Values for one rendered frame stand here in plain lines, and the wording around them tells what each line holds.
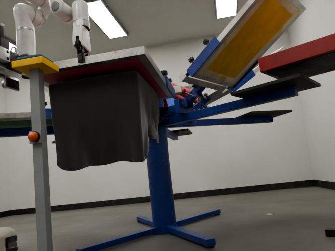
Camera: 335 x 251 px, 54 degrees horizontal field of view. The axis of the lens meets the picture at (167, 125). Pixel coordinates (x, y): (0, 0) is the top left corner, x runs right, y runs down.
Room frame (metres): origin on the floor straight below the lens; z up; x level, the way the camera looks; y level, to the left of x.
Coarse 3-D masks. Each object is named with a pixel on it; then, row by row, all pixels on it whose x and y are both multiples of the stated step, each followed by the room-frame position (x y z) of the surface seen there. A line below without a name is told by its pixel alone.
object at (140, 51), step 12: (132, 48) 1.36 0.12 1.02; (144, 48) 1.36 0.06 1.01; (72, 60) 1.41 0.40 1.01; (96, 60) 1.39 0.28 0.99; (108, 60) 1.39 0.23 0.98; (120, 60) 1.40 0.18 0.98; (144, 60) 1.43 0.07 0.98; (156, 72) 1.61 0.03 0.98; (48, 84) 1.62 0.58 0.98; (168, 96) 2.09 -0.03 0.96
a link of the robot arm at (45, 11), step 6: (30, 0) 1.60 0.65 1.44; (36, 0) 1.61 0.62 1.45; (42, 0) 1.63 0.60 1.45; (48, 0) 1.65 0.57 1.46; (42, 6) 1.67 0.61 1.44; (48, 6) 1.68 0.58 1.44; (42, 12) 1.69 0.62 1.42; (48, 12) 1.70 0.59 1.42; (42, 18) 1.69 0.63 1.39; (42, 24) 1.72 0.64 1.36
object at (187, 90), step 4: (172, 84) 2.59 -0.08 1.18; (184, 88) 2.65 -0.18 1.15; (184, 92) 2.52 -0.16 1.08; (188, 92) 2.62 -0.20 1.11; (176, 96) 2.96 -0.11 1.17; (180, 96) 2.97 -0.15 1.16; (184, 96) 2.87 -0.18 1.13; (164, 100) 3.06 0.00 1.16; (196, 100) 2.89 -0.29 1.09; (164, 104) 3.10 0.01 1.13
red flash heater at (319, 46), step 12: (288, 48) 1.83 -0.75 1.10; (300, 48) 1.78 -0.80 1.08; (312, 48) 1.74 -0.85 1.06; (324, 48) 1.71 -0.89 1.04; (264, 60) 1.92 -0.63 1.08; (276, 60) 1.88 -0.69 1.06; (288, 60) 1.83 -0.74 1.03; (300, 60) 1.80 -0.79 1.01; (312, 60) 1.81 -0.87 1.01; (324, 60) 1.84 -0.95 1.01; (264, 72) 1.96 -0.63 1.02; (276, 72) 1.98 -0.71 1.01; (288, 72) 2.01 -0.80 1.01; (300, 72) 2.04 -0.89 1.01; (312, 72) 2.07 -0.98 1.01; (324, 72) 2.11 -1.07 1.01
